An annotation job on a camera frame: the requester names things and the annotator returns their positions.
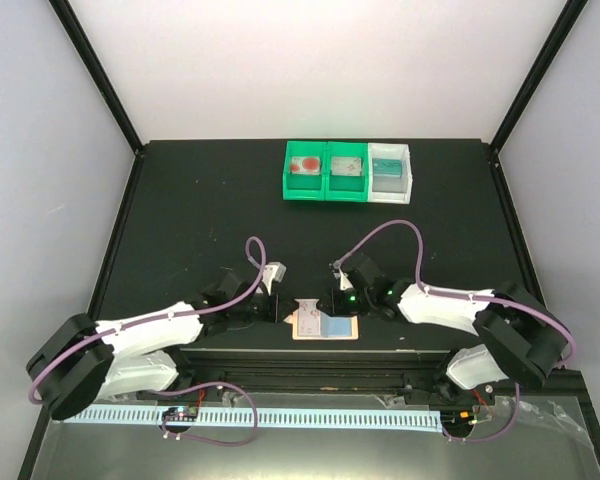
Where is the beige card holder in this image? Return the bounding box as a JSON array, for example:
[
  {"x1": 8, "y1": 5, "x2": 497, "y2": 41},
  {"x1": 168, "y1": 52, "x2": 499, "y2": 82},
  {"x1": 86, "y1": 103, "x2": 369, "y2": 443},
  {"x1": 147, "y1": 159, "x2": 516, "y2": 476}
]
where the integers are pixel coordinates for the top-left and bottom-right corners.
[{"x1": 288, "y1": 299, "x2": 359, "y2": 341}]

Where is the blue credit card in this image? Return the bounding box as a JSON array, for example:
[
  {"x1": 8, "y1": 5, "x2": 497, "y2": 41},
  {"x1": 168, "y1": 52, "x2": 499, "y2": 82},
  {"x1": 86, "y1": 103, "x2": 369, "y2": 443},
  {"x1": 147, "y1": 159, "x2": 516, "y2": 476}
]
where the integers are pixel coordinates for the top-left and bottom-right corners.
[{"x1": 321, "y1": 317, "x2": 353, "y2": 338}]

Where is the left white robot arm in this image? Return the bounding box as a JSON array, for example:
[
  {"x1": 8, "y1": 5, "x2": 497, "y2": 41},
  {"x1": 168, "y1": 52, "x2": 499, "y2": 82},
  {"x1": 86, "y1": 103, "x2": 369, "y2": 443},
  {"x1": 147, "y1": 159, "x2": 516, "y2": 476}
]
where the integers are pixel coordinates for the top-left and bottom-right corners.
[{"x1": 26, "y1": 262, "x2": 298, "y2": 420}]

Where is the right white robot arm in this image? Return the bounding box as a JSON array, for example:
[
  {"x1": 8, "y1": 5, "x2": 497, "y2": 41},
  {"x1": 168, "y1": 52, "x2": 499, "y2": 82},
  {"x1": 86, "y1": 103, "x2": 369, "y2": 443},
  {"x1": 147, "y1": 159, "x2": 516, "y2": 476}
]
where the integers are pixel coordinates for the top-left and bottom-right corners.
[{"x1": 317, "y1": 254, "x2": 573, "y2": 403}]

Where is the grey patterned card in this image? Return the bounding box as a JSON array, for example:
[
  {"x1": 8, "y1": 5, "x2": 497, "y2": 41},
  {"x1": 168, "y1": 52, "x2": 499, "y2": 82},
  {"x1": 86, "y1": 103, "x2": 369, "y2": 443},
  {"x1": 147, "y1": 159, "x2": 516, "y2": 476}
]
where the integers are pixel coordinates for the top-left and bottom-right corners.
[{"x1": 330, "y1": 156, "x2": 363, "y2": 177}]

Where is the teal card in bin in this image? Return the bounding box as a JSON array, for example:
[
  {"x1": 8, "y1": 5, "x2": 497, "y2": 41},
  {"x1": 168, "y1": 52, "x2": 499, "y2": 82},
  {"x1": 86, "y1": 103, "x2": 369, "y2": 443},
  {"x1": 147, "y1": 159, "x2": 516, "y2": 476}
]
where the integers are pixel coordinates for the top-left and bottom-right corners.
[{"x1": 372, "y1": 158, "x2": 404, "y2": 178}]

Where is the red dotted card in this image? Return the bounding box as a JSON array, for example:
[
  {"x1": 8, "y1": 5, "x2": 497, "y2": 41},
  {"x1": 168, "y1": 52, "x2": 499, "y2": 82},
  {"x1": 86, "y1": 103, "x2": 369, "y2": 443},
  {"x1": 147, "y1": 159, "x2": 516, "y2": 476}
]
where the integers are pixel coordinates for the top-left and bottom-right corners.
[{"x1": 289, "y1": 156, "x2": 321, "y2": 176}]

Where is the white bin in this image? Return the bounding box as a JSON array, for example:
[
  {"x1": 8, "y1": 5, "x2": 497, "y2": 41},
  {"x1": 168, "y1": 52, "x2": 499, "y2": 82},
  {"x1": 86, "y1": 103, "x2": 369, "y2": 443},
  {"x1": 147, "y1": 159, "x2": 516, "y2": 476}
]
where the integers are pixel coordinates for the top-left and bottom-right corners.
[{"x1": 367, "y1": 143, "x2": 413, "y2": 205}]

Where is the middle green bin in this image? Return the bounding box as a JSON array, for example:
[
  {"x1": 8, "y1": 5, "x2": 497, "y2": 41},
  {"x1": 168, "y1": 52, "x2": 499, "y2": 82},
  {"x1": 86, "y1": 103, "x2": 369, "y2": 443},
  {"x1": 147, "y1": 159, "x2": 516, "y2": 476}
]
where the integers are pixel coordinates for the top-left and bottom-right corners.
[{"x1": 325, "y1": 141, "x2": 369, "y2": 203}]

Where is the green bin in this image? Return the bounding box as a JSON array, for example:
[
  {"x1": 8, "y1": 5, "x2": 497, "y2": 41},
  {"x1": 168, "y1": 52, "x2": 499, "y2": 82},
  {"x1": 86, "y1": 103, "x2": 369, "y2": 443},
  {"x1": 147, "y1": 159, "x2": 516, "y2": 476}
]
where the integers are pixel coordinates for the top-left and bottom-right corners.
[
  {"x1": 325, "y1": 141, "x2": 369, "y2": 203},
  {"x1": 282, "y1": 140, "x2": 327, "y2": 201}
]

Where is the left circuit board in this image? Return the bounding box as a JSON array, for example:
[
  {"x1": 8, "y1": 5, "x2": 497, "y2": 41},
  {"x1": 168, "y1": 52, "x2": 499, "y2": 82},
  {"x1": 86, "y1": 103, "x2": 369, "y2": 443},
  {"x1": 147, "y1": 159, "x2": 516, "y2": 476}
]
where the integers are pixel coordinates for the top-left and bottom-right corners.
[{"x1": 162, "y1": 406, "x2": 198, "y2": 422}]

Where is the circuit board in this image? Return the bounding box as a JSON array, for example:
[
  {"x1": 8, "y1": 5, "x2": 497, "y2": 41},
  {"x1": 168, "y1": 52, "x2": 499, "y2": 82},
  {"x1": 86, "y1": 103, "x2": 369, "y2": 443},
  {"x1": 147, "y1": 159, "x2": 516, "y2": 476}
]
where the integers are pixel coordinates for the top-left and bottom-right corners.
[
  {"x1": 162, "y1": 406, "x2": 198, "y2": 422},
  {"x1": 440, "y1": 410, "x2": 493, "y2": 428}
]

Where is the left green bin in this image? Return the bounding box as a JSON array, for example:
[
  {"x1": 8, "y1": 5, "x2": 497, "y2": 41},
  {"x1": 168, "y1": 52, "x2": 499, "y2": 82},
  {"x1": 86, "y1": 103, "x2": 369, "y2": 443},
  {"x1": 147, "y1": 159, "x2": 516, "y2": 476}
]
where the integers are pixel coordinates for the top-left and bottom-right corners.
[{"x1": 282, "y1": 140, "x2": 327, "y2": 201}]

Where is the right circuit board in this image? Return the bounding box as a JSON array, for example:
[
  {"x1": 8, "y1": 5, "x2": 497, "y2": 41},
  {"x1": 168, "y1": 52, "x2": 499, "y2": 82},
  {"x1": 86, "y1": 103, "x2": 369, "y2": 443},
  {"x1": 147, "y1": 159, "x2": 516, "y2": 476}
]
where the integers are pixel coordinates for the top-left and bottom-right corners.
[{"x1": 440, "y1": 410, "x2": 493, "y2": 428}]

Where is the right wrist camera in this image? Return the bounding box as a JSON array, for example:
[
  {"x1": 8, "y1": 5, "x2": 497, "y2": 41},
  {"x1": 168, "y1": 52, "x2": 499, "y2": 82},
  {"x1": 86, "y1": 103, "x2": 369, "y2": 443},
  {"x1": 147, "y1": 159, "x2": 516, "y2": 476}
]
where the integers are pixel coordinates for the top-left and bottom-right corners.
[{"x1": 331, "y1": 260, "x2": 353, "y2": 291}]

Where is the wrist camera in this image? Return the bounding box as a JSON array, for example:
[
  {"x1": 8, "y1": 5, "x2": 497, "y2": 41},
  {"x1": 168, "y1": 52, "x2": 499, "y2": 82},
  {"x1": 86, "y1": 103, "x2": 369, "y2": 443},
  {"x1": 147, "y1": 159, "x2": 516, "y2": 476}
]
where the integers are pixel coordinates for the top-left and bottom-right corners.
[
  {"x1": 331, "y1": 260, "x2": 353, "y2": 291},
  {"x1": 262, "y1": 262, "x2": 286, "y2": 295}
]

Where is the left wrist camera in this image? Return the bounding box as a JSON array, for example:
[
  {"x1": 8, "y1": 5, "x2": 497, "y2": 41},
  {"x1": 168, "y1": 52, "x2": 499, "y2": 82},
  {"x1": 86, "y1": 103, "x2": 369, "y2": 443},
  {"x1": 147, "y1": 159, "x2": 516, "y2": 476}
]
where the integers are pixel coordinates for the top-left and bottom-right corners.
[{"x1": 262, "y1": 262, "x2": 286, "y2": 295}]

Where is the black aluminium rail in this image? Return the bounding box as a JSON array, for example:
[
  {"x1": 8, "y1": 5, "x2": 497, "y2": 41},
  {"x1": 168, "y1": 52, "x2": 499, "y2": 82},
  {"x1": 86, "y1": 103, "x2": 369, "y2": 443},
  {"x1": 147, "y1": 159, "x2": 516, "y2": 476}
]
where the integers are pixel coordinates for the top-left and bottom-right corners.
[{"x1": 176, "y1": 349, "x2": 447, "y2": 393}]

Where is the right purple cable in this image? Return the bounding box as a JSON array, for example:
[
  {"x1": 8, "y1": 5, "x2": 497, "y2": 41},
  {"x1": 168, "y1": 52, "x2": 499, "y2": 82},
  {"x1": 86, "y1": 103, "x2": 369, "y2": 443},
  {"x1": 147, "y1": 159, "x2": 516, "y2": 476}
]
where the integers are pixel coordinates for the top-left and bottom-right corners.
[{"x1": 332, "y1": 219, "x2": 577, "y2": 444}]

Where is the purple cable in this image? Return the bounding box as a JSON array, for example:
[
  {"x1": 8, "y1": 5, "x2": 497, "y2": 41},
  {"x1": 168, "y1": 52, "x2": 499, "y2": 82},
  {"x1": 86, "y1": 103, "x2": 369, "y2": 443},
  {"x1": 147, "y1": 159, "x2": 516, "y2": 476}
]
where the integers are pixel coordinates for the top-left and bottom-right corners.
[
  {"x1": 27, "y1": 236, "x2": 267, "y2": 404},
  {"x1": 332, "y1": 219, "x2": 577, "y2": 444}
]

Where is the white slotted cable duct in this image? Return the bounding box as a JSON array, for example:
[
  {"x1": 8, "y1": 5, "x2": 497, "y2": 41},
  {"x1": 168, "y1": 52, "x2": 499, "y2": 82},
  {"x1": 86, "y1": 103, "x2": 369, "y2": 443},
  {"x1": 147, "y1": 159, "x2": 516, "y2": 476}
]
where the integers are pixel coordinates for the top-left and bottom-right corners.
[{"x1": 67, "y1": 404, "x2": 442, "y2": 433}]

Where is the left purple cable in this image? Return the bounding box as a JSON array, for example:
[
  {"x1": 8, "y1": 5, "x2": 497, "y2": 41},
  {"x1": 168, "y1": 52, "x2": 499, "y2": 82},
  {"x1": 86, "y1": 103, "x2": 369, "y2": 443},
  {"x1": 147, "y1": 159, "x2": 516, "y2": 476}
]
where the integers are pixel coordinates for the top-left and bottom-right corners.
[{"x1": 27, "y1": 236, "x2": 267, "y2": 404}]

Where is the left black frame post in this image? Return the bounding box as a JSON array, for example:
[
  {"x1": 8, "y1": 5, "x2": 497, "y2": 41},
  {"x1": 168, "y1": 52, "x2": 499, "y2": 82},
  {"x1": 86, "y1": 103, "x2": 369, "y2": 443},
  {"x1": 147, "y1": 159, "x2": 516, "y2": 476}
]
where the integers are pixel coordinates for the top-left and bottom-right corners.
[{"x1": 48, "y1": 0, "x2": 144, "y2": 155}]

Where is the black frame post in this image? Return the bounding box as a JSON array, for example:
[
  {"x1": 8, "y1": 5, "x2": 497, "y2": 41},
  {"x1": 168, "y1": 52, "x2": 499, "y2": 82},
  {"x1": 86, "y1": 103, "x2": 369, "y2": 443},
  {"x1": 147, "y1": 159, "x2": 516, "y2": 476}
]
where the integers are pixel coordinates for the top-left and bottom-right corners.
[
  {"x1": 48, "y1": 0, "x2": 144, "y2": 155},
  {"x1": 489, "y1": 0, "x2": 588, "y2": 153}
]

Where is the right black frame post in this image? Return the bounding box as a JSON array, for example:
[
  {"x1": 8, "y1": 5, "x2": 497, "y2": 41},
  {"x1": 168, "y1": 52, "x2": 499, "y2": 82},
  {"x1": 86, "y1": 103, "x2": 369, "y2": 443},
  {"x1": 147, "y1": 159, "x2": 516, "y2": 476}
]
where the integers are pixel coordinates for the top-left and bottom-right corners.
[{"x1": 489, "y1": 0, "x2": 588, "y2": 153}]

